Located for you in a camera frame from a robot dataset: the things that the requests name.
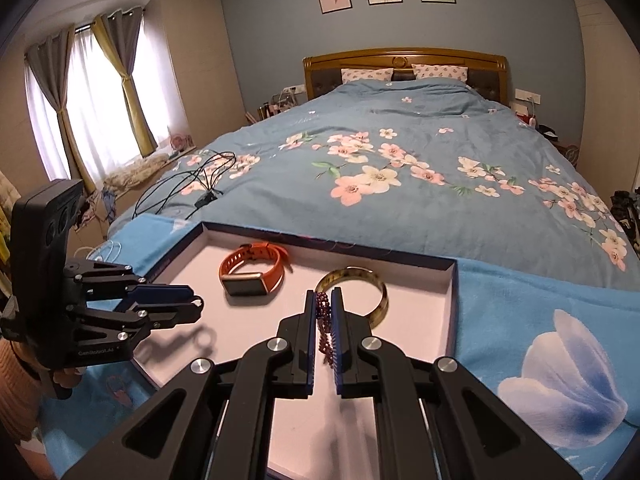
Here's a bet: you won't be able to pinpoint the purple bead bracelet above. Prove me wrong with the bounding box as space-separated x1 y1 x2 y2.
315 291 337 369

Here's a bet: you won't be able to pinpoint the wooden bed headboard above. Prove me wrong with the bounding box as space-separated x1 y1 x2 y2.
302 48 510 106

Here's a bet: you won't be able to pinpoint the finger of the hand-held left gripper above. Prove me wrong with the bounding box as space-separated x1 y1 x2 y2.
69 298 204 343
64 257 197 311

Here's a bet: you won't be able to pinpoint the blue tulip print blanket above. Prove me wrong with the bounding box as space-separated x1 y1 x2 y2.
37 214 640 480

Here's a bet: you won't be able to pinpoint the floral blue quilt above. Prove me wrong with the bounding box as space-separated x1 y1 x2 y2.
107 79 640 291

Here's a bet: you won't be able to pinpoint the dark clutter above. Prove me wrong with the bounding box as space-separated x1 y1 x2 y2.
611 190 640 256

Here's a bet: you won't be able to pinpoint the orange smartwatch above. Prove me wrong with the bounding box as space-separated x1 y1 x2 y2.
218 241 294 297

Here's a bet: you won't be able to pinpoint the person's left hand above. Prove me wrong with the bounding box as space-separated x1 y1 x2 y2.
51 365 89 387

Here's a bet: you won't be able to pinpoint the cream fluffy throw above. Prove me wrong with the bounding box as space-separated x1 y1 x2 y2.
102 152 173 193

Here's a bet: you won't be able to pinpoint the bedside cosmetic bottles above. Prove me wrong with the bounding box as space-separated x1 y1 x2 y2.
245 91 306 123

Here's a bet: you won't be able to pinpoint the black cables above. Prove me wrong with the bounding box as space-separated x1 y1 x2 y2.
132 151 237 221

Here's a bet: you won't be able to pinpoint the yellow grey curtain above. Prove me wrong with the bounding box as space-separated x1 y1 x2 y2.
91 6 160 158

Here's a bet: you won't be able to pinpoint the wooden nightstand with clutter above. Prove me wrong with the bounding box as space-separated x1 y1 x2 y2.
512 102 581 166

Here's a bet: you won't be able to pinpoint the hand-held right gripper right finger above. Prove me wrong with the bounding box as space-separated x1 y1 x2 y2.
330 286 583 480

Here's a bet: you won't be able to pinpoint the dark blue shallow box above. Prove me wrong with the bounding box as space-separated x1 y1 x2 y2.
134 221 460 480

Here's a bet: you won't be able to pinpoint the yellow brown bangle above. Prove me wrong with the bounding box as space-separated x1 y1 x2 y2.
314 266 389 331

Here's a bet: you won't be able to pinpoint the white sheer curtain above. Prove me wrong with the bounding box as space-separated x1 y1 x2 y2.
65 30 136 171
132 10 190 146

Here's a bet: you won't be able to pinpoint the spotted white pillow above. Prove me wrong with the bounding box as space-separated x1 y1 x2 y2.
411 64 470 83
341 67 395 85

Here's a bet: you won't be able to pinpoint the white cable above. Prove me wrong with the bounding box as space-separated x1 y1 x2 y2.
75 242 123 266

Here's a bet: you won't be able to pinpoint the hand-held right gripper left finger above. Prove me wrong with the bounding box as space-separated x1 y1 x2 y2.
62 287 323 480

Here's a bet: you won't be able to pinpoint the patterned cloth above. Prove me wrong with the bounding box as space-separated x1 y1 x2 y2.
75 185 118 233

